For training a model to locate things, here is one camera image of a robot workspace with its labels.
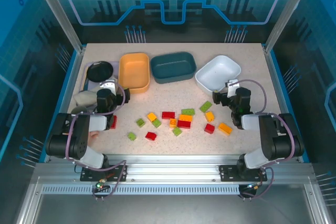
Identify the white rectangular container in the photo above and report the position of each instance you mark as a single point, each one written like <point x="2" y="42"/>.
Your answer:
<point x="218" y="73"/>

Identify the long orange lego brick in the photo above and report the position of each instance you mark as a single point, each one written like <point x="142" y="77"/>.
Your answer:
<point x="186" y="117"/>
<point x="225" y="128"/>

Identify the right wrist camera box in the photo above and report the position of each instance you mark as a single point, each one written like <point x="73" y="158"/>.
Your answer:
<point x="232" y="85"/>

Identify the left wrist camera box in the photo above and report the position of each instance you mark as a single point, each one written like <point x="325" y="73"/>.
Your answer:
<point x="108" y="85"/>

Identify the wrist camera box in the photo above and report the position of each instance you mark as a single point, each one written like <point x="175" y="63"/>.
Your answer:
<point x="232" y="85"/>
<point x="108" y="85"/>

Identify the green lego plate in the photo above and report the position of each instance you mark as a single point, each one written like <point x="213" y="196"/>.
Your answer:
<point x="188" y="111"/>
<point x="205" y="106"/>

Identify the pink bowl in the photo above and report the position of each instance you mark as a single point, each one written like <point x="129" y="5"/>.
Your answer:
<point x="93" y="134"/>

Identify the small LED connector board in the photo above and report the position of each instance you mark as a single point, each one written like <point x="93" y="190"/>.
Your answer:
<point x="253" y="186"/>
<point x="100" y="185"/>

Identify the long red lego brick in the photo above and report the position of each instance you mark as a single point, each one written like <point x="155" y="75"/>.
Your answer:
<point x="168" y="115"/>
<point x="184" y="123"/>

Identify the small green lego brick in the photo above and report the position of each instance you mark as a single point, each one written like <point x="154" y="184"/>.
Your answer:
<point x="177" y="131"/>
<point x="156" y="123"/>
<point x="140" y="122"/>
<point x="132" y="136"/>

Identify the lavender tray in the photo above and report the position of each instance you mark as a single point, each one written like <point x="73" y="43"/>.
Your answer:
<point x="114" y="64"/>

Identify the small red lego brick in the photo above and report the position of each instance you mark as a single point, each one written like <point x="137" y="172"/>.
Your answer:
<point x="209" y="128"/>
<point x="113" y="122"/>
<point x="151" y="136"/>

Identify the aluminium frame post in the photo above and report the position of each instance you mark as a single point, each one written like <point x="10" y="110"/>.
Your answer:
<point x="60" y="14"/>
<point x="286" y="11"/>

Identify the orange rectangular container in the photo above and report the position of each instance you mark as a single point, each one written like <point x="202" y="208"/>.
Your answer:
<point x="134" y="73"/>

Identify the black round plate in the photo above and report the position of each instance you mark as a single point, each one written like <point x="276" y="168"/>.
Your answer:
<point x="99" y="72"/>

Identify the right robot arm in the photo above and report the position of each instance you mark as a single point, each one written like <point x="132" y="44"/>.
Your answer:
<point x="273" y="137"/>

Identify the teal rectangular container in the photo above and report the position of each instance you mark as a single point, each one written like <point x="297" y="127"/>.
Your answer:
<point x="173" y="68"/>

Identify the aluminium front rail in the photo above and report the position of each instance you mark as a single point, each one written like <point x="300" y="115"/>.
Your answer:
<point x="170" y="166"/>

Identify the small orange lego brick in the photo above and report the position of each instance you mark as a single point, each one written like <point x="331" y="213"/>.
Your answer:
<point x="209" y="116"/>
<point x="151" y="116"/>
<point x="173" y="122"/>

